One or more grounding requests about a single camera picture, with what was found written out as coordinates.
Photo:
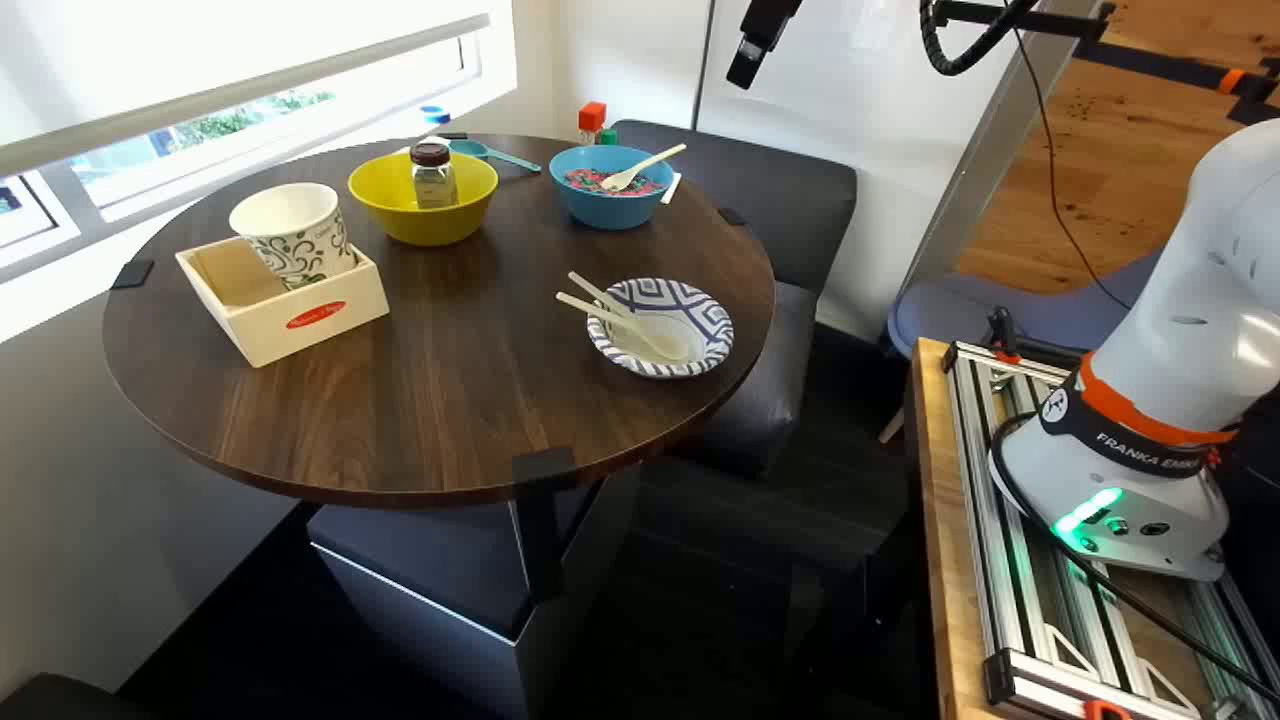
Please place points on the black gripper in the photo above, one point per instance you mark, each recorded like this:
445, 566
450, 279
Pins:
773, 18

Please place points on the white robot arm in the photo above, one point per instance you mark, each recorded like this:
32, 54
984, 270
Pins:
1186, 334

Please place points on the blue bowl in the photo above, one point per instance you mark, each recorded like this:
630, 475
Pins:
607, 211

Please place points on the white plate blue pattern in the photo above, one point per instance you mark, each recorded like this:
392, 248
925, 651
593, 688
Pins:
680, 334

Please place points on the yellow bowl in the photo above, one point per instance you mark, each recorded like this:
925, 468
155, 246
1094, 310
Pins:
422, 217

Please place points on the thin grey pole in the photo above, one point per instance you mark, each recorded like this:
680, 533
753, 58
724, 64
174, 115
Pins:
700, 64

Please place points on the dark upholstered bench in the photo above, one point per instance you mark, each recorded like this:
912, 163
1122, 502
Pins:
787, 203

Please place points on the green block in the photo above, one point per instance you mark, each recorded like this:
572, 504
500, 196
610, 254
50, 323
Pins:
607, 132

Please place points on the orange cube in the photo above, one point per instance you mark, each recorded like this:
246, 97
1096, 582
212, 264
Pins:
593, 118

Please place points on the colourful candy beads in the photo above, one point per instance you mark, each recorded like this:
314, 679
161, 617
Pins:
584, 179

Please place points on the teal plastic scoop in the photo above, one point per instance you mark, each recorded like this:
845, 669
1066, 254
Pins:
506, 157

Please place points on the grey metal stand pole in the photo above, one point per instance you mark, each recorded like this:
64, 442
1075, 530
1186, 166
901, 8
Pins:
1002, 145

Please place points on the cream chopstick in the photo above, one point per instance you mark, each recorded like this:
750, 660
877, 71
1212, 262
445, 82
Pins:
599, 293
593, 313

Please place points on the glass jar dark lid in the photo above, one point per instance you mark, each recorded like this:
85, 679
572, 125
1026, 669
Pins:
434, 179

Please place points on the blue-grey stool seat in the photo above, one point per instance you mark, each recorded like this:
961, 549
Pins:
984, 316

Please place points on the black bar orange clamp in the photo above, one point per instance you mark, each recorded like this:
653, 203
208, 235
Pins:
1160, 60

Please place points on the patterned white paper cup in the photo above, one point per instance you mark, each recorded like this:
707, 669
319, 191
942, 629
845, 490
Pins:
300, 241

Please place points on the wooden workbench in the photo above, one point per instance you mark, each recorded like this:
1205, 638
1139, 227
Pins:
938, 533

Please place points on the white wooden box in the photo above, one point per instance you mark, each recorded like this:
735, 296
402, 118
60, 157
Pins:
286, 326

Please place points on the grey storage cube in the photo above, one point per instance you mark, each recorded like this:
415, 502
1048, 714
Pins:
441, 566

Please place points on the black table clamp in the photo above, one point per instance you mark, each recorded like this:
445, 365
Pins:
128, 274

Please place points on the aluminium base frame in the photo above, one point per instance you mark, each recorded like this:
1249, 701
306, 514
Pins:
1014, 560

